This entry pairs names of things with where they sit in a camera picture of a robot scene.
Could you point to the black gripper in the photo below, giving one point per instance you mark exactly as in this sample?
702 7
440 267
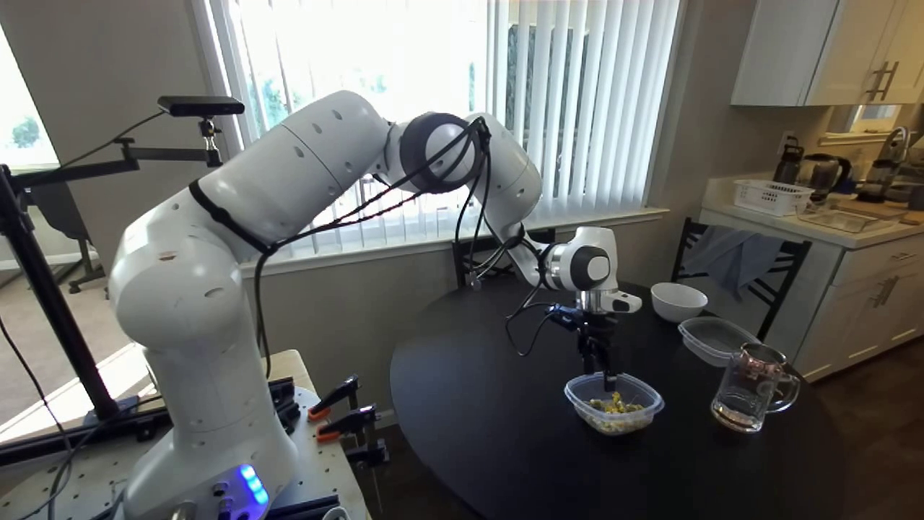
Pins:
595 336

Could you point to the clear lunch box with candy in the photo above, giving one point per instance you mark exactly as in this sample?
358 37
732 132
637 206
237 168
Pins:
582 405

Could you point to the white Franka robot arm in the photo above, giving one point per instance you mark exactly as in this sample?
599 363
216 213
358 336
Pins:
211 278

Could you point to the yellow candy pile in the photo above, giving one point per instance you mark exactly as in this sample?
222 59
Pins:
616 405

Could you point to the white ceramic bowl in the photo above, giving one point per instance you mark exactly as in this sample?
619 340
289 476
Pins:
678 301

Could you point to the empty clear plastic container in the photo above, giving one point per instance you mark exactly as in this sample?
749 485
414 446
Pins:
716 340

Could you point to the clear glass mug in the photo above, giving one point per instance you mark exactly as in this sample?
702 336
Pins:
746 394

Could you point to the black wooden chair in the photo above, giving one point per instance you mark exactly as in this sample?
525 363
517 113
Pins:
472 255

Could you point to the blue-grey cloth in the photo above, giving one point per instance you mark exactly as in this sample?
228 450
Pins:
736 258

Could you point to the black chair with cloth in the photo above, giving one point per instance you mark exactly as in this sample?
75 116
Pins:
794 261

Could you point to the white plastic basket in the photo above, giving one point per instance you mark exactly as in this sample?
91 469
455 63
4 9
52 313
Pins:
769 194

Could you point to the black orange-tipped clamp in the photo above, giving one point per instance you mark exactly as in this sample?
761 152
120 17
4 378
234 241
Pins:
336 394
346 423

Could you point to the white vertical window blinds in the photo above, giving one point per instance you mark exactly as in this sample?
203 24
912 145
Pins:
595 98

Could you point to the white kitchen counter cabinet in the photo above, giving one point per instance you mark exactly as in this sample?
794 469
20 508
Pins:
868 290

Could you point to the dark bottle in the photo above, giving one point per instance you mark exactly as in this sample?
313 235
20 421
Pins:
787 161

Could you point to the robot mounting table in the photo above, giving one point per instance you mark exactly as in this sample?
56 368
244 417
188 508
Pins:
319 472

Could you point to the black kettle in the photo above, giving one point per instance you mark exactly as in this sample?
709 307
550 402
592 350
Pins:
823 176

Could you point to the white upper cabinet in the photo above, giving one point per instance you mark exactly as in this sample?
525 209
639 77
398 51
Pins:
788 47

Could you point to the black stereo camera bar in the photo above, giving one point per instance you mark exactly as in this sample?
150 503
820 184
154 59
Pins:
201 105

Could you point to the black camera tripod stand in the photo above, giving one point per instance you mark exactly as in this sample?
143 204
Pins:
46 298

